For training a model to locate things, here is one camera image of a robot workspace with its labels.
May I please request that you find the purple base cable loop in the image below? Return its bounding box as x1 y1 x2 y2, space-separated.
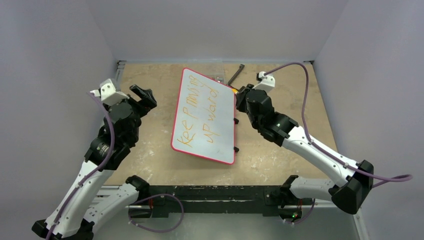
128 193 185 233

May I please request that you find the black metal rod tool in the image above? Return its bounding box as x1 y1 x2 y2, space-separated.
227 64 245 86

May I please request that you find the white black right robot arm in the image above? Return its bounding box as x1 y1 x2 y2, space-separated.
235 84 374 215

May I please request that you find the pink framed whiteboard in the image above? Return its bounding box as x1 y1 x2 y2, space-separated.
170 68 236 165

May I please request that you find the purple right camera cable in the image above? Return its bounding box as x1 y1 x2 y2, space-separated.
264 61 414 189

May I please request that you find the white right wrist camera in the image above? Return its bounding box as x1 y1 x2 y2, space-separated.
253 71 276 94

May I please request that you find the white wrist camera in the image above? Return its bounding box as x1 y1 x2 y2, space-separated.
90 78 129 106
253 71 276 94

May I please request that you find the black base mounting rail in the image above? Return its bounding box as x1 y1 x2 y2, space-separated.
149 185 313 218

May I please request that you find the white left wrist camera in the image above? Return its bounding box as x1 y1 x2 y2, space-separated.
90 78 129 106

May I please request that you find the clear plastic screw box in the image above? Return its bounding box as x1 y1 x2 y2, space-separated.
187 62 225 84

